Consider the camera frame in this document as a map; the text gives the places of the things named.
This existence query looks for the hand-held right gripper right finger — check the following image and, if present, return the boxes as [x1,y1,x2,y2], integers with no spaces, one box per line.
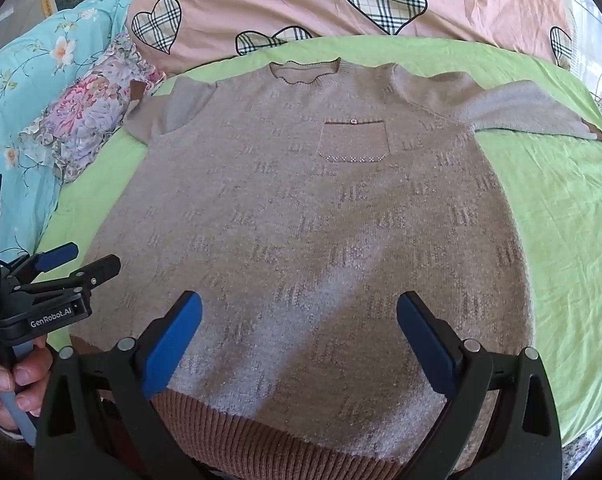
[396,290,564,480]

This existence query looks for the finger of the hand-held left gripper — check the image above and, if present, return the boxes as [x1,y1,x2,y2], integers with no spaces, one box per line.
[0,241,80,286]
[18,254,122,307]

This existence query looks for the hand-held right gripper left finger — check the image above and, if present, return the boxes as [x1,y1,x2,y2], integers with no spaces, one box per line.
[34,291,217,480]

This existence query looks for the beige knit sweater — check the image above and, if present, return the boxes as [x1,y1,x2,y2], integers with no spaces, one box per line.
[68,57,602,480]

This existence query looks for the person's left hand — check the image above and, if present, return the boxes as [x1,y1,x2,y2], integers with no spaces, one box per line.
[0,336,55,433]

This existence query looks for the floral ruffled pillow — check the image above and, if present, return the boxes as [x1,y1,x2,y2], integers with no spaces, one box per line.
[21,32,167,184]

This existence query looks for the teal floral blanket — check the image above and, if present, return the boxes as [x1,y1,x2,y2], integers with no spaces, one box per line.
[0,0,147,263]

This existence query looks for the light green bed sheet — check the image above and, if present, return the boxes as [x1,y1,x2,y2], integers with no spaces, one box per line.
[46,35,602,442]

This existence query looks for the pink heart-print quilt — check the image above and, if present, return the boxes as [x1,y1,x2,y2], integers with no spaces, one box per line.
[126,0,574,78]

